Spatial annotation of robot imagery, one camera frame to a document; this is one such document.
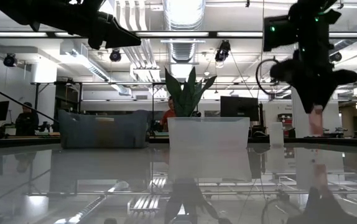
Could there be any red tool cart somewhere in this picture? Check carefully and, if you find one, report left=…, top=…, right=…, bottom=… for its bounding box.
left=277, top=113, right=293, bottom=138

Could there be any green snake plant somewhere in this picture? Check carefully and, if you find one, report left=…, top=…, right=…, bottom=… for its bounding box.
left=164, top=66, right=218, bottom=118

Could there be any grey plastic bin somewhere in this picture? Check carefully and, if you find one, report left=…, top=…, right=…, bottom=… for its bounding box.
left=57, top=108, right=151, bottom=149

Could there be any black shelving unit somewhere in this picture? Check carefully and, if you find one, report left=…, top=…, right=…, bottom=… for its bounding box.
left=53, top=81, right=83, bottom=113

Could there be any silver ceiling air duct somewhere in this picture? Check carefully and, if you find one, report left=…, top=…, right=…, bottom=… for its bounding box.
left=162, top=0, right=206, bottom=63

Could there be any white pillar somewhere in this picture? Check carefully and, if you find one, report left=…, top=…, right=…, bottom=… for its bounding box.
left=291, top=86, right=320, bottom=139

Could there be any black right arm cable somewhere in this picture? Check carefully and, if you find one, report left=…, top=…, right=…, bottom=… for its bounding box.
left=255, top=58, right=292, bottom=96

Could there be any thin black cable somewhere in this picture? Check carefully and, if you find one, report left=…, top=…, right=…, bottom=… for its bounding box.
left=0, top=80, right=60, bottom=124

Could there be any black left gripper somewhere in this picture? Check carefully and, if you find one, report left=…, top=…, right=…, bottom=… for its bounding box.
left=69, top=9, right=142, bottom=50

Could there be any white translucent medicine bottle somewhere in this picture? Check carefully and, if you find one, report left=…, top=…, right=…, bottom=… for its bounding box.
left=269, top=121, right=285, bottom=147

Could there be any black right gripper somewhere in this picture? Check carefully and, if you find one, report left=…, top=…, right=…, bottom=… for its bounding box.
left=270, top=58, right=357, bottom=114

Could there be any salmon pink medicine bottle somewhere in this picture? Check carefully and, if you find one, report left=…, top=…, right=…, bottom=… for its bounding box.
left=308, top=105, right=325, bottom=137

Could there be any white translucent plastic bin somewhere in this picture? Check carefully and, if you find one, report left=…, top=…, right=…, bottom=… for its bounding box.
left=167, top=116, right=251, bottom=151

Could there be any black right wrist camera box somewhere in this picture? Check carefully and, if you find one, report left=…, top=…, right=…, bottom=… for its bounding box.
left=262, top=14, right=298, bottom=52

